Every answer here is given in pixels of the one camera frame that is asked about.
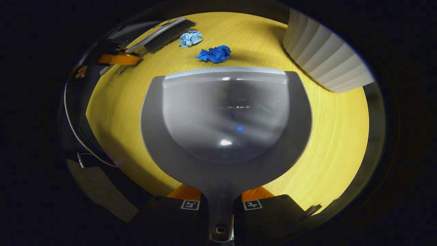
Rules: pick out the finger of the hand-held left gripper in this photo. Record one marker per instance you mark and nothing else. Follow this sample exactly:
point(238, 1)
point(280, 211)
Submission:
point(119, 59)
point(114, 47)

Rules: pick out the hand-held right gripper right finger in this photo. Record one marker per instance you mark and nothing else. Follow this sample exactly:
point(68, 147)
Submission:
point(269, 218)

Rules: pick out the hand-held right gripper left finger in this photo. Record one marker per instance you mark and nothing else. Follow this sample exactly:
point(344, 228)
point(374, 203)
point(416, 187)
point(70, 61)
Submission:
point(170, 218)

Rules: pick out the small grey broom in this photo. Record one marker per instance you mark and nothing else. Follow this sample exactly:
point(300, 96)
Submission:
point(160, 34)

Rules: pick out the light blue paper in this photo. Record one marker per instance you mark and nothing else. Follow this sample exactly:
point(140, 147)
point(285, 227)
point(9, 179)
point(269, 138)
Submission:
point(190, 38)

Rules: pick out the dark blue paper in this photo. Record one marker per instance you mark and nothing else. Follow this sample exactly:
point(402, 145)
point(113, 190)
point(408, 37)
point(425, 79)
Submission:
point(215, 54)

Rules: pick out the grey dustpan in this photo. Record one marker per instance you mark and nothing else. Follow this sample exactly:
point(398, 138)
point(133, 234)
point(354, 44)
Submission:
point(225, 112)

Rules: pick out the white ribbed garbage bin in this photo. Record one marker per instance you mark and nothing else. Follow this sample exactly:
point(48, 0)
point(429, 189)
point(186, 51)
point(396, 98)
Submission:
point(321, 54)

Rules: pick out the yellow wooden desktop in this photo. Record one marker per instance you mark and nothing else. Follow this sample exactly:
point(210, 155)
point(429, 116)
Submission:
point(324, 143)

